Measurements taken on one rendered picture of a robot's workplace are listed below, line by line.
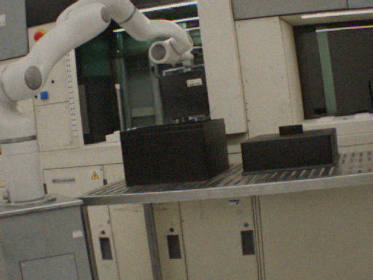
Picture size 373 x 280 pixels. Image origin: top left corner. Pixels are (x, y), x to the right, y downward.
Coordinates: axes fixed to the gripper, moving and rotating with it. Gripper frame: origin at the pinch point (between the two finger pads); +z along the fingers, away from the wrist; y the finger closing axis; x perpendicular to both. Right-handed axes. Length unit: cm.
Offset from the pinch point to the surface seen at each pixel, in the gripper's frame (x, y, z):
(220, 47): -1.2, 24.1, -32.0
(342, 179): -44, 70, -87
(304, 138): -34, 57, -65
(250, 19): 8.3, 35.2, -25.9
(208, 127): -28, 27, -65
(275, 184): -44, 51, -88
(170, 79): -10.0, -4.9, -9.0
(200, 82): -12.7, 7.5, -8.9
